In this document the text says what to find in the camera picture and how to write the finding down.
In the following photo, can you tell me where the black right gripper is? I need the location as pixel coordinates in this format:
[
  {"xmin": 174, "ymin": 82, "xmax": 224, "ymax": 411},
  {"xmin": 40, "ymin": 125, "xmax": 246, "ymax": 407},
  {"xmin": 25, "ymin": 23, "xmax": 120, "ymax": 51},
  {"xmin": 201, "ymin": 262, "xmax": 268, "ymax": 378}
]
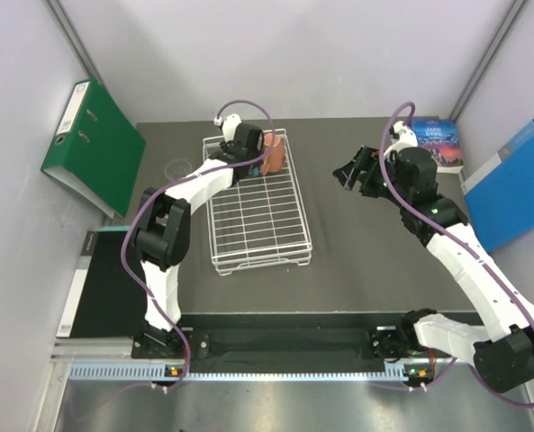
[{"xmin": 332, "ymin": 146, "xmax": 411, "ymax": 209}]

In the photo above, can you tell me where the clear faceted plastic cup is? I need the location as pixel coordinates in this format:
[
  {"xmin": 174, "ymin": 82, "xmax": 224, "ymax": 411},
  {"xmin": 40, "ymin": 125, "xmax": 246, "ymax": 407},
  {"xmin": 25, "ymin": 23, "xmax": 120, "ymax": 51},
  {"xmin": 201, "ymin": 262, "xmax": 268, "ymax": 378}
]
[{"xmin": 163, "ymin": 158, "xmax": 193, "ymax": 182}]

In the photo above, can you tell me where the white wire dish rack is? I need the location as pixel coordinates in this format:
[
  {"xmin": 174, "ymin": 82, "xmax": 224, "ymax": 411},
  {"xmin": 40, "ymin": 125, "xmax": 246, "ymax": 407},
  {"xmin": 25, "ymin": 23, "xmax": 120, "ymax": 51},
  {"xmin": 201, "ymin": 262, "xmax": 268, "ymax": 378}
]
[{"xmin": 205, "ymin": 129, "xmax": 312, "ymax": 275}]

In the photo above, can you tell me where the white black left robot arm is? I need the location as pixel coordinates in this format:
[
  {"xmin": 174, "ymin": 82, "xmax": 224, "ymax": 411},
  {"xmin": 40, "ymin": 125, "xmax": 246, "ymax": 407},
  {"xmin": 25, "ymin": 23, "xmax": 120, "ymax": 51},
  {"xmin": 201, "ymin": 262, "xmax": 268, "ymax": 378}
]
[{"xmin": 129, "ymin": 116, "xmax": 265, "ymax": 357}]

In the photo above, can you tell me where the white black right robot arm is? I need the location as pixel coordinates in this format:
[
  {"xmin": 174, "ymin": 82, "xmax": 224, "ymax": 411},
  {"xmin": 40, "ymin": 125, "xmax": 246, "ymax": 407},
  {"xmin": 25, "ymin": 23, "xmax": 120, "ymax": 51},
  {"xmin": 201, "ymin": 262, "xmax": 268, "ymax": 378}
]
[{"xmin": 333, "ymin": 147, "xmax": 534, "ymax": 393}]

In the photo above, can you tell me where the orange mug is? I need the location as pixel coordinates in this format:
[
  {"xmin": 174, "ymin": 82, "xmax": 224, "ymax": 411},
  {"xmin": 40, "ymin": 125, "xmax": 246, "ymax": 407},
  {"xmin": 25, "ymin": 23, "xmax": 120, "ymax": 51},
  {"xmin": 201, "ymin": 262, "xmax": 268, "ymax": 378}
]
[{"xmin": 260, "ymin": 132, "xmax": 285, "ymax": 176}]

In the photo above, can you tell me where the Jane Eyre paperback book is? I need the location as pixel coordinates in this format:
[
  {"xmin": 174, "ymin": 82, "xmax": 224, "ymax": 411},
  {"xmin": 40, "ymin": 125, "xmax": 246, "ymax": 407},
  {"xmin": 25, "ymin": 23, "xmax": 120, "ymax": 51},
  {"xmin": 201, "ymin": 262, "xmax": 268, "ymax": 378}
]
[{"xmin": 410, "ymin": 118, "xmax": 464, "ymax": 174}]

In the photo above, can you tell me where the green lever arch binder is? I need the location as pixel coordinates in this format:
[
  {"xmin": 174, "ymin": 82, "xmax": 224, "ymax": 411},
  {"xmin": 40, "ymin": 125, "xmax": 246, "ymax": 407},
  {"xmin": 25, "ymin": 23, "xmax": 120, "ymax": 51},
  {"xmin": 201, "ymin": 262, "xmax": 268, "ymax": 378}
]
[{"xmin": 41, "ymin": 79, "xmax": 146, "ymax": 219}]

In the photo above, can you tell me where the blue folder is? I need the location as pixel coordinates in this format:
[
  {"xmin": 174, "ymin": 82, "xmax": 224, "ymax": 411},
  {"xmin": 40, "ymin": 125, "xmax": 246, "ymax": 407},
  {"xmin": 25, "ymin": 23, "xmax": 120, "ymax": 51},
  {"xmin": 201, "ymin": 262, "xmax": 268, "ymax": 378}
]
[{"xmin": 462, "ymin": 119, "xmax": 534, "ymax": 252}]

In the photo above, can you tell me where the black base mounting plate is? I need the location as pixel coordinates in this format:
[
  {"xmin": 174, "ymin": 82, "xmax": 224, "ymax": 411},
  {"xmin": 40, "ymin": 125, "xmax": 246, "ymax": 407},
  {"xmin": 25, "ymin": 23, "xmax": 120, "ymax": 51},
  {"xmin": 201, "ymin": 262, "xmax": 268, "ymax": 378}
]
[{"xmin": 131, "ymin": 323, "xmax": 426, "ymax": 371}]

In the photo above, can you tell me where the black notebook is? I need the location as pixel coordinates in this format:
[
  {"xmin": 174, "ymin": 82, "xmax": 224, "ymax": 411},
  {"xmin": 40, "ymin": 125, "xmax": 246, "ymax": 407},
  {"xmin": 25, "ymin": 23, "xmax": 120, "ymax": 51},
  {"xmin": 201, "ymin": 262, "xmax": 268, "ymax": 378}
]
[{"xmin": 56, "ymin": 230, "xmax": 147, "ymax": 338}]

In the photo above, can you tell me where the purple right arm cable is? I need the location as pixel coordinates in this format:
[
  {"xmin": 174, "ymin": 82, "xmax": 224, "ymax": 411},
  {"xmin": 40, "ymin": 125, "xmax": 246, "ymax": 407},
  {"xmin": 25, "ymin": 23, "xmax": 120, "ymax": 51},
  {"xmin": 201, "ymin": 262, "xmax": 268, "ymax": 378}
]
[{"xmin": 379, "ymin": 102, "xmax": 534, "ymax": 409}]

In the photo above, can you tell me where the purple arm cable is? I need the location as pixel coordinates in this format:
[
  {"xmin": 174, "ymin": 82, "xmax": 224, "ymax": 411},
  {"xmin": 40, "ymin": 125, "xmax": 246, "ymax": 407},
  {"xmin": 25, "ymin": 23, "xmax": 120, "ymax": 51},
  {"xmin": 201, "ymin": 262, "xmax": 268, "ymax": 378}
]
[
  {"xmin": 379, "ymin": 102, "xmax": 534, "ymax": 409},
  {"xmin": 121, "ymin": 99, "xmax": 275, "ymax": 392}
]

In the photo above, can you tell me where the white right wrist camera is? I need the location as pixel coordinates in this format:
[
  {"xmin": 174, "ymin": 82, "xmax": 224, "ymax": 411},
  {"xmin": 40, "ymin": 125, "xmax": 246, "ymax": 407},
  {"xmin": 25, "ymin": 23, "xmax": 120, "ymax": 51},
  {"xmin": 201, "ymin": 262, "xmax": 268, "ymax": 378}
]
[{"xmin": 385, "ymin": 121, "xmax": 418, "ymax": 153}]

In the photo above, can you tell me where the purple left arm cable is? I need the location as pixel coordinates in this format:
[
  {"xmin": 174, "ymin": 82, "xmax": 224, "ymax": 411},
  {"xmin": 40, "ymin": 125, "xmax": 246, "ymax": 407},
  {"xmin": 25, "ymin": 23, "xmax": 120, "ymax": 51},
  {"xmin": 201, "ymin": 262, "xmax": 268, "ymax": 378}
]
[{"xmin": 121, "ymin": 99, "xmax": 275, "ymax": 392}]

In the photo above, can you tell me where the grey slotted cable duct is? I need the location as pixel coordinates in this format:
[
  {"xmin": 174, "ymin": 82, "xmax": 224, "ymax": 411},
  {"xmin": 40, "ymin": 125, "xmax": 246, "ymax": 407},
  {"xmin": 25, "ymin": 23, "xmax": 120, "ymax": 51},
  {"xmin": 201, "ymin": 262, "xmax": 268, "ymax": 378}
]
[{"xmin": 68, "ymin": 363, "xmax": 434, "ymax": 383}]

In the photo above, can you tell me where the aluminium frame rail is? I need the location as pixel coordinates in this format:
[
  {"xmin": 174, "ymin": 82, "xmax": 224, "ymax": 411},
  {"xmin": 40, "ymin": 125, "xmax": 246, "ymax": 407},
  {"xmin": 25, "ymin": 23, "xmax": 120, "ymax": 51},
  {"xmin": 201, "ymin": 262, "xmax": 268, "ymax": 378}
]
[{"xmin": 50, "ymin": 326, "xmax": 534, "ymax": 365}]

